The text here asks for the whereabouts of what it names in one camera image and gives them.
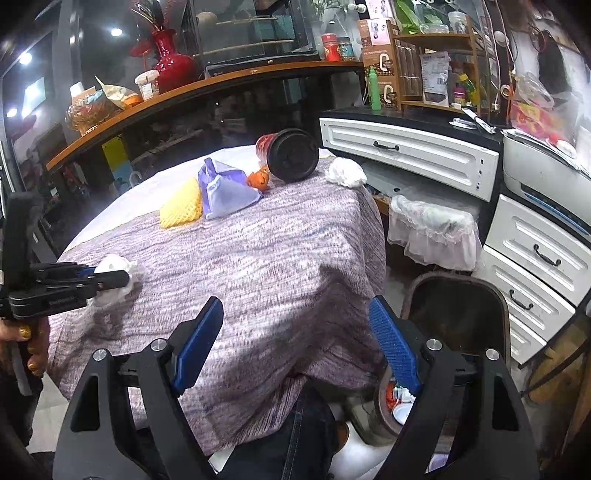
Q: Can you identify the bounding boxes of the white tissue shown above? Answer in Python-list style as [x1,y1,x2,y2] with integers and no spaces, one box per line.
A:
[89,254,139,309]

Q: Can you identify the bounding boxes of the yellow foam fruit net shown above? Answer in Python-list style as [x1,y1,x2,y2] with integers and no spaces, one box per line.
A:
[159,178,202,229]

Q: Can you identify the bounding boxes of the purple plastic bag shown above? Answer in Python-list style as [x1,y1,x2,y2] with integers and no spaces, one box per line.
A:
[197,157,263,220]

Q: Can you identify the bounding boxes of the red cup black lid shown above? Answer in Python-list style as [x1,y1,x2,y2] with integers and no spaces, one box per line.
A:
[256,128,320,183]

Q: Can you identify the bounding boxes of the white paper bowl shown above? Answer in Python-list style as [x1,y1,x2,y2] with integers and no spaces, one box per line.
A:
[393,402,414,426]

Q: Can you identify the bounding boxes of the dark trash bin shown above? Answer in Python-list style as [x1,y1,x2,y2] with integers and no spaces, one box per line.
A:
[390,272,521,450]

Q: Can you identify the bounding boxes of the person left hand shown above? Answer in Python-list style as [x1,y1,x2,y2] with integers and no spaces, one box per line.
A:
[0,317,50,378]

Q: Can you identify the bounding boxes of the purple woven tablecloth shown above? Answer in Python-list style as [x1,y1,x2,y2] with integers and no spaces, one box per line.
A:
[48,160,386,454]

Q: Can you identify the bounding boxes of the white lace covered bin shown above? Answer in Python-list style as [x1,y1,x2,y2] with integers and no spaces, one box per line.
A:
[387,195,482,272]

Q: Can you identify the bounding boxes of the gold wrapped gift basket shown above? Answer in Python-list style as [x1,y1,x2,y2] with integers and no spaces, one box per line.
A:
[65,89,119,136]

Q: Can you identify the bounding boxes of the white drawer cabinet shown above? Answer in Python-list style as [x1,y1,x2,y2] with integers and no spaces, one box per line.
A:
[474,195,590,365]

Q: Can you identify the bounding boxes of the small orange peel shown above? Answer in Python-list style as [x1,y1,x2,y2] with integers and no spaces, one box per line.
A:
[246,166,270,192]

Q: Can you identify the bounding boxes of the small white tissue ball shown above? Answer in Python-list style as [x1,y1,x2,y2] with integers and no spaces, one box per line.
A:
[325,157,367,189]

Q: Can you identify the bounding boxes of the white long drawer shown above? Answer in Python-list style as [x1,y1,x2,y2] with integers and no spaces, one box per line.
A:
[320,117,499,202]

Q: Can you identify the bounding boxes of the red vase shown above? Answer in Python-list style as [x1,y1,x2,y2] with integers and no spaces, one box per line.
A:
[151,29,197,93]

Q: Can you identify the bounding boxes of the wooden curved shelf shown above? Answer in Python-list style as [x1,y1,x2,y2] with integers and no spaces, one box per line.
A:
[45,60,365,172]

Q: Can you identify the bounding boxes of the white printer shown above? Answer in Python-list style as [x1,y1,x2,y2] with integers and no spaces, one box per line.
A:
[503,129,590,240]

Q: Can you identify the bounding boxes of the green bottle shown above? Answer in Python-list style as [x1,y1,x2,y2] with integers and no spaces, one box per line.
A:
[368,66,382,111]

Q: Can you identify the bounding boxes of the glass display case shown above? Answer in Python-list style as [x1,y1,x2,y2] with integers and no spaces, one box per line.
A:
[179,0,320,78]

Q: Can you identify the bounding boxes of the wooden shelf rack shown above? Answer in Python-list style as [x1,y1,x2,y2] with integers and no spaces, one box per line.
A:
[393,19,498,116]

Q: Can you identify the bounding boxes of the red tin can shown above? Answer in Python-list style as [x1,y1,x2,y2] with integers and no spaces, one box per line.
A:
[321,33,342,62]

